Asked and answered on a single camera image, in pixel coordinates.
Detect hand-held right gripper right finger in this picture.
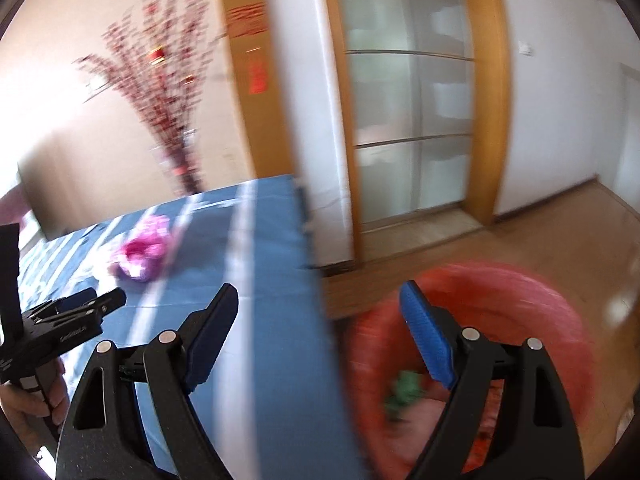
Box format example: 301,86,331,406
399,280,586,480

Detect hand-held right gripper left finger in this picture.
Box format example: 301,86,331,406
55,283,239,480

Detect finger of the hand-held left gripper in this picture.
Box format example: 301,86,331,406
30,288,127,326
47,288,100,313

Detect red lined wastebasket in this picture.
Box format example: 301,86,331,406
344,261,587,480

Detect person's left hand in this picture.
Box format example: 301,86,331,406
0,357,68,431

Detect green crumpled wrapper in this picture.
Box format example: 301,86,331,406
382,369,426,418

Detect pink crumpled wrapper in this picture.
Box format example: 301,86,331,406
107,214,173,283

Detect blue striped tablecloth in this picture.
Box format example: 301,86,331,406
14,174,372,480

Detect glass vase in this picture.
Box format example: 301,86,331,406
157,130,206,196

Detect wooden framed glass door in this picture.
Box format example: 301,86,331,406
215,0,512,273

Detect red berry branches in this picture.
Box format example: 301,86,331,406
72,0,226,171

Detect red hanging tassel decoration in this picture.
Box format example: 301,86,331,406
225,2,271,96

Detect white door frame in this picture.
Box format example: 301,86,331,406
613,62,640,197

